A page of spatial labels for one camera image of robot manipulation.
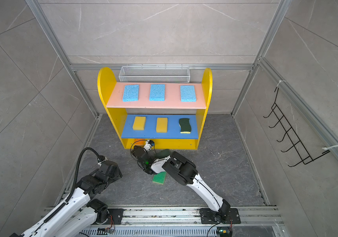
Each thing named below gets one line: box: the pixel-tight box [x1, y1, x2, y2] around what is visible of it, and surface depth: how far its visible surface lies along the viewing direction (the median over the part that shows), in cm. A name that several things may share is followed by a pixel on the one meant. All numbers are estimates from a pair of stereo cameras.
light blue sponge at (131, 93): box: [122, 84, 140, 102], surface depth 74 cm
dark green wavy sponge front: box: [178, 118, 192, 134], surface depth 94 cm
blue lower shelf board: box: [121, 114, 199, 139], surface depth 93 cm
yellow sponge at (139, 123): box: [132, 116, 147, 131], surface depth 95 cm
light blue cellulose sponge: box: [179, 85, 197, 103], surface depth 74 cm
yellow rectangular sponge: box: [156, 117, 169, 133], surface depth 95 cm
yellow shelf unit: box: [97, 67, 213, 150], surface depth 77 cm
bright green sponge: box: [152, 171, 168, 185], surface depth 87 cm
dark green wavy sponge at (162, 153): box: [156, 148, 171, 159], surface depth 99 cm
